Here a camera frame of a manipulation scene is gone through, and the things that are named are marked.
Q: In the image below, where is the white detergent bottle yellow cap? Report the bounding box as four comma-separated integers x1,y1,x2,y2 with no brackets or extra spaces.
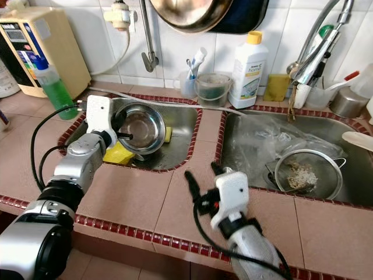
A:
227,30,270,110

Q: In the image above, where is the round steel wok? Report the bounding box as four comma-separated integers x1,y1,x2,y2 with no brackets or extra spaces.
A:
149,0,235,34

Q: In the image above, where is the shallow stainless steel bowl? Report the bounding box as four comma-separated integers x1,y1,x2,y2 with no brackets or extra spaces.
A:
118,103,167,155

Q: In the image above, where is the mustard yellow sponge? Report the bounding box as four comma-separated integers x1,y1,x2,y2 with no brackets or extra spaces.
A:
262,73,292,103

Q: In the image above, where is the dark brown counter cabinet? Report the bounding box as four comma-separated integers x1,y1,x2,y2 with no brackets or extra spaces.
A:
58,222,234,280

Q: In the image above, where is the stainless steel sink basin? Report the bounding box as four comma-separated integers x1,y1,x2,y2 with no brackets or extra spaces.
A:
57,94,202,173
216,105,373,211

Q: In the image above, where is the clear plastic tub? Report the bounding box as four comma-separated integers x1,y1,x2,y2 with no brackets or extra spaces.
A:
306,79,336,110

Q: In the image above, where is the dark round pan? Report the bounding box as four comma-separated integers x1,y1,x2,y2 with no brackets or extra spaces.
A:
210,0,270,34

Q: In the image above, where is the white bottle green cap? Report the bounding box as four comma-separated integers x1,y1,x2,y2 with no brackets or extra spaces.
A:
294,24,336,110

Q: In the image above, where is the white wall tap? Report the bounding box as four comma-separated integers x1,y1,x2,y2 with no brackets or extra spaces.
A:
104,0,159,73

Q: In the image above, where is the small steel cup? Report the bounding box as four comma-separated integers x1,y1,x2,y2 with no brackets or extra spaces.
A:
329,87,370,119

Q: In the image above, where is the beige water ionizer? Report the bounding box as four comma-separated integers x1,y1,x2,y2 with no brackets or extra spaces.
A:
0,7,92,99

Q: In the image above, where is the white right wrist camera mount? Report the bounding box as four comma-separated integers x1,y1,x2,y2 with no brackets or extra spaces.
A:
210,171,250,231

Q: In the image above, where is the chrome sink faucet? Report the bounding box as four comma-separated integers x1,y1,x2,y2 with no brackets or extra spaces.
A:
287,0,356,88

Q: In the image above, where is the green dish soap bottle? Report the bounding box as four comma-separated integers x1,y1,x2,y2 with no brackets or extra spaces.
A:
33,55,78,121

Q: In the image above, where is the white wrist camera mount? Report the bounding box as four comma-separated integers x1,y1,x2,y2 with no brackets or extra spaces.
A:
86,95,119,136
210,171,250,231

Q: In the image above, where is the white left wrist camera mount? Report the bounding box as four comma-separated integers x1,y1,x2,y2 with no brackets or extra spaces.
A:
86,95,119,136

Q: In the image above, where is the white ionizer hose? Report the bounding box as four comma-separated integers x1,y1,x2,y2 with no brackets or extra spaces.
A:
90,29,130,76

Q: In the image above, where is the yellow dish sponge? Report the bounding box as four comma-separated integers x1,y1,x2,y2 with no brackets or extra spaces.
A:
162,125,174,144

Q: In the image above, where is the steel mesh strainer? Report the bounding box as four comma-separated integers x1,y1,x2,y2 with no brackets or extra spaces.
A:
274,149,347,202

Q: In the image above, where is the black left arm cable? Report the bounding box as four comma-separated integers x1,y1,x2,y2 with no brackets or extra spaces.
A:
29,104,88,196

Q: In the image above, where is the cream plastic spatula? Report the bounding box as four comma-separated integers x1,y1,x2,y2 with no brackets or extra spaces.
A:
341,131,373,153

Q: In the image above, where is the clear plastic bag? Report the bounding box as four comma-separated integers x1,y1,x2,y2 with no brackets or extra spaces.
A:
230,114,336,176

